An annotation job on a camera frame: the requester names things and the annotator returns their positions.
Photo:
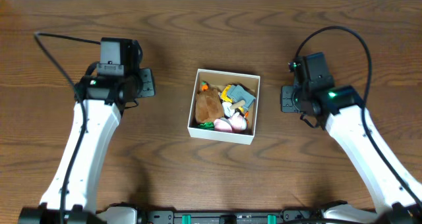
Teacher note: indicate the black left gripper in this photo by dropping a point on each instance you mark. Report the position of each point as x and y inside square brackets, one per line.
[147, 82]

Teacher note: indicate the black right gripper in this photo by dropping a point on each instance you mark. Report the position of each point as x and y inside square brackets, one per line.
[287, 104]

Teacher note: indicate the pink plush pig with hat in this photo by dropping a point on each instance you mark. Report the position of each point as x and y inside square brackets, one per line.
[235, 124]

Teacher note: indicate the yellow grey toy dump truck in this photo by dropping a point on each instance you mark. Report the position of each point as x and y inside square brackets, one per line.
[236, 93]

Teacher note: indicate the pig face wooden rattle drum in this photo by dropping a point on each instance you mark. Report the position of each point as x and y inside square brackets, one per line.
[231, 108]

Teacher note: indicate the white cardboard box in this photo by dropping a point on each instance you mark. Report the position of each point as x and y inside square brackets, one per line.
[219, 79]

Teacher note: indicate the brown plush capybara with orange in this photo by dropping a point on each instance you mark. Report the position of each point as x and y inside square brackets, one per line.
[208, 106]

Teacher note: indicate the green plastic spinning disc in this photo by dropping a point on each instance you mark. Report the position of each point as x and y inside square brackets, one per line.
[206, 126]

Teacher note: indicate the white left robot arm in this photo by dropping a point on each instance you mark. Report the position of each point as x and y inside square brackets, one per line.
[109, 87]

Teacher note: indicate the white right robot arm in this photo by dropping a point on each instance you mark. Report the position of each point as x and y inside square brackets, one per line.
[340, 111]

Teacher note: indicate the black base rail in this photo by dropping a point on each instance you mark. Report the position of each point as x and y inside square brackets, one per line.
[230, 217]

